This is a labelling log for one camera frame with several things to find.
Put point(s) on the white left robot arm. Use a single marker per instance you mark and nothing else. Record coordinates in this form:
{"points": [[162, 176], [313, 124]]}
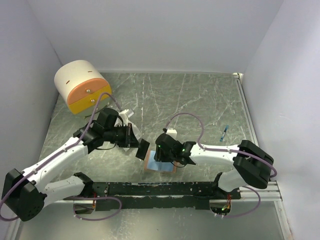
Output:
{"points": [[28, 191]]}

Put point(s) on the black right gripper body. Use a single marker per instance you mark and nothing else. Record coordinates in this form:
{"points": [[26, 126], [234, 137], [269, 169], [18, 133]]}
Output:
{"points": [[161, 156]]}

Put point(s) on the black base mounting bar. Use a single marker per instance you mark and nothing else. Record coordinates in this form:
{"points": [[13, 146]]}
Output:
{"points": [[163, 195]]}

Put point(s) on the pink blue card holder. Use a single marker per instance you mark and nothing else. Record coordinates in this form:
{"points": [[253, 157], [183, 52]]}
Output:
{"points": [[150, 164]]}

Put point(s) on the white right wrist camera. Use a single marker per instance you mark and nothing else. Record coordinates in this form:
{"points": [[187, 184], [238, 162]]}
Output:
{"points": [[171, 132]]}

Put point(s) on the white card tray box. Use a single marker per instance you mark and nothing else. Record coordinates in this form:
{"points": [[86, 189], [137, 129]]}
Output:
{"points": [[126, 145]]}

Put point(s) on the blue pen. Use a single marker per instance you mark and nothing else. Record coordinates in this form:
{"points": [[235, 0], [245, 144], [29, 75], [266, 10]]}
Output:
{"points": [[224, 133]]}

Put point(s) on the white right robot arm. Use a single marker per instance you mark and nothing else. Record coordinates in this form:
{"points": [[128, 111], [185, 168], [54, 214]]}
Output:
{"points": [[251, 166]]}

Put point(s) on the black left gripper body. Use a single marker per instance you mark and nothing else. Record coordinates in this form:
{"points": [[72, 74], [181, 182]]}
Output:
{"points": [[119, 134]]}

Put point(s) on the black credit card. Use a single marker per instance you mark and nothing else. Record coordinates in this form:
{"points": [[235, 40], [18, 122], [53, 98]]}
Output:
{"points": [[142, 149]]}

